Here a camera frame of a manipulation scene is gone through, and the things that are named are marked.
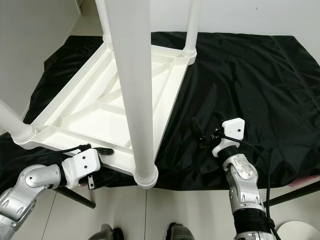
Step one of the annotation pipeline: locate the white plastic children table top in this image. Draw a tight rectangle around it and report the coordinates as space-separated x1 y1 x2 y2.
10 37 198 190

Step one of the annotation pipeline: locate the black metal work table leg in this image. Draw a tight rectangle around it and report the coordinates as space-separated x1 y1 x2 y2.
265 186 320 207
55 187 97 209

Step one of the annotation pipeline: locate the black cloth table cover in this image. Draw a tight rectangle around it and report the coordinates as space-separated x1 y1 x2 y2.
0 32 320 191

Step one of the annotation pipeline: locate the grey left robot foot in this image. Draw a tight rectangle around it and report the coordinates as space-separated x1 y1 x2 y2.
87 223 123 240

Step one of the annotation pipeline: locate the grey robot foot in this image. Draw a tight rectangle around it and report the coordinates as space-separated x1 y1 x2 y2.
87 223 123 240
166 222 203 240

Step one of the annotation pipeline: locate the grey right robot foot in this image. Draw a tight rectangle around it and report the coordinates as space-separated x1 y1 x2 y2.
166 222 203 240

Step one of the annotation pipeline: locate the pink table corner piece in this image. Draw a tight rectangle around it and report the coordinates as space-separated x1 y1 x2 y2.
297 176 320 187

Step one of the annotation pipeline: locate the white round floor base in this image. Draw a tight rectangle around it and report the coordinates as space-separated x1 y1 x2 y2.
277 220 320 240

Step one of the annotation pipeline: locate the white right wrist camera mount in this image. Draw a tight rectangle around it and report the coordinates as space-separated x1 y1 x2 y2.
211 118 246 158

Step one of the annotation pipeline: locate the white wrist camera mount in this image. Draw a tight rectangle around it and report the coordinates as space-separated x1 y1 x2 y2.
62 148 101 190
211 118 246 158

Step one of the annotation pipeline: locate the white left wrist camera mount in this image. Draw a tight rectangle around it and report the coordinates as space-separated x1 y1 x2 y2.
62 148 101 190

